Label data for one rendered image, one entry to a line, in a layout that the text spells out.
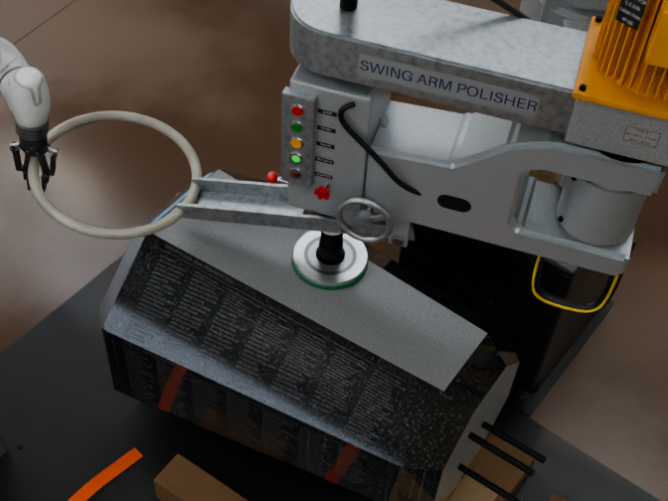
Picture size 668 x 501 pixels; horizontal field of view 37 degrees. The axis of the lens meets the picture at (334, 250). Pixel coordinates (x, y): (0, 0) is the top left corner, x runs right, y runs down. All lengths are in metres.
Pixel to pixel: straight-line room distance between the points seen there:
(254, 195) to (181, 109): 1.76
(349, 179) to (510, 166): 0.40
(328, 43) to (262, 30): 2.81
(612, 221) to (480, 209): 0.31
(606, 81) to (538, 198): 0.49
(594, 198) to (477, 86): 0.40
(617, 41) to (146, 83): 2.99
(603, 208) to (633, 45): 0.46
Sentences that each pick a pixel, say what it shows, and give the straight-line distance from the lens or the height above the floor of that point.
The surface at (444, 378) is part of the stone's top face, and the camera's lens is 2.66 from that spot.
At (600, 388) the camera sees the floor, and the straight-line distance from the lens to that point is 3.76.
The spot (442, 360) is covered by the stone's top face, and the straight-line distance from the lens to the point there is 2.69.
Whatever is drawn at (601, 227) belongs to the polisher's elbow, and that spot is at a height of 1.30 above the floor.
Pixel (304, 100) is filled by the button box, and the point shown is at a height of 1.49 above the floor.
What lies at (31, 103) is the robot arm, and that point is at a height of 1.23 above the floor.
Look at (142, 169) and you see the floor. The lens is 4.30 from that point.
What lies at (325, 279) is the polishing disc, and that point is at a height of 0.83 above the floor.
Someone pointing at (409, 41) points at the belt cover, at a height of 1.67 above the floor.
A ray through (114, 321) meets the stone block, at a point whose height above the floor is 0.60.
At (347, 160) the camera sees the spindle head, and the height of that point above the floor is 1.32.
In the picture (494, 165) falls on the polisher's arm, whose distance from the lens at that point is 2.32.
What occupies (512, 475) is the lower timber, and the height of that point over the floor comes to 0.11.
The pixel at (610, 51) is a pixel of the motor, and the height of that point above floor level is 1.76.
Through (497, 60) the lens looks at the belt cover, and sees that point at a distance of 2.18.
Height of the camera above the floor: 2.99
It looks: 49 degrees down
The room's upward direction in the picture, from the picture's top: 4 degrees clockwise
